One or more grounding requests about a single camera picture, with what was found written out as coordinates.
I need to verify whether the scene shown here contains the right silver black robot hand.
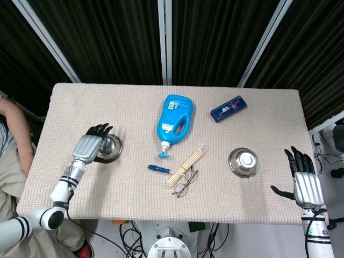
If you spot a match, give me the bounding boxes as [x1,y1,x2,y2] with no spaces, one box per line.
[270,146,325,209]

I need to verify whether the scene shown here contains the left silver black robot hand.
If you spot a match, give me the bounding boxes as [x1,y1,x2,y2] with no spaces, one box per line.
[71,123,114,165]

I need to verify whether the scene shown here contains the metal bowl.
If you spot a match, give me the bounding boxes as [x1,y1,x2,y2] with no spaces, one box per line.
[228,147,261,179]
[95,135,124,164]

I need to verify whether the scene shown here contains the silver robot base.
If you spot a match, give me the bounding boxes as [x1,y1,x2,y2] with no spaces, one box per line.
[147,227,195,258]

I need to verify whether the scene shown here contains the person's bare forearm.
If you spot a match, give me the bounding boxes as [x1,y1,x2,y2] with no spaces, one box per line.
[0,97,35,177]

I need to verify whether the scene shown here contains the beige woven tablecloth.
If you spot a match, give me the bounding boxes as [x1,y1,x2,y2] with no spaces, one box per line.
[16,82,327,226]

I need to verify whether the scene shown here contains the white black machine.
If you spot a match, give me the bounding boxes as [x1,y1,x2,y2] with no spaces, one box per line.
[321,121,344,157]

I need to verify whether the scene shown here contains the grey shirt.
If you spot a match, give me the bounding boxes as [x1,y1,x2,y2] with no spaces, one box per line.
[0,90,17,157]

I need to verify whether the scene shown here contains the blue detergent bottle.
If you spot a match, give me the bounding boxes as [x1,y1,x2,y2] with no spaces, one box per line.
[156,94,195,160]

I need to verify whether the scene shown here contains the bundle of wooden sticks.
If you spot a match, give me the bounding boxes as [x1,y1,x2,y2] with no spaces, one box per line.
[166,144,206,187]

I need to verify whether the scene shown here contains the red black sneaker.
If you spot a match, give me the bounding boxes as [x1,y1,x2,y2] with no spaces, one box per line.
[73,238,94,258]

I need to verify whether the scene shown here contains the thin black eyeglasses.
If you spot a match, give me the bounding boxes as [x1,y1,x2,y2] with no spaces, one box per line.
[171,166,199,198]

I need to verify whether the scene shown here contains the dark blue printed box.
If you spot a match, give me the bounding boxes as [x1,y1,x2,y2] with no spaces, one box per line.
[210,95,248,124]

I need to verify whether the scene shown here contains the black curtain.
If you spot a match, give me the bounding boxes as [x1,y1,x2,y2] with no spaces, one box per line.
[0,0,74,117]
[243,0,344,131]
[27,0,165,85]
[170,0,283,87]

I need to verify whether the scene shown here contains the green box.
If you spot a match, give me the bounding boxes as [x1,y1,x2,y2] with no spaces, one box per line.
[188,222,206,233]

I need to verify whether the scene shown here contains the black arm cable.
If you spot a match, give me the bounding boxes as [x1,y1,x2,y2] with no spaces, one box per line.
[303,208,328,258]

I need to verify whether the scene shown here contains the black floor cables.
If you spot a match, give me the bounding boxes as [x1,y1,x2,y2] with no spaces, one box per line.
[197,221,230,258]
[64,204,149,258]
[311,134,344,173]

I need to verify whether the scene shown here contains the white frame post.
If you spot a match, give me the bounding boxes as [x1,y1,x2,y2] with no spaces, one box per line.
[237,0,294,88]
[12,0,82,84]
[308,109,344,137]
[157,0,173,87]

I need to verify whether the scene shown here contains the blue handled screwdriver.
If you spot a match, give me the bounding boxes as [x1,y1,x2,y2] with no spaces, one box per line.
[148,164,187,177]

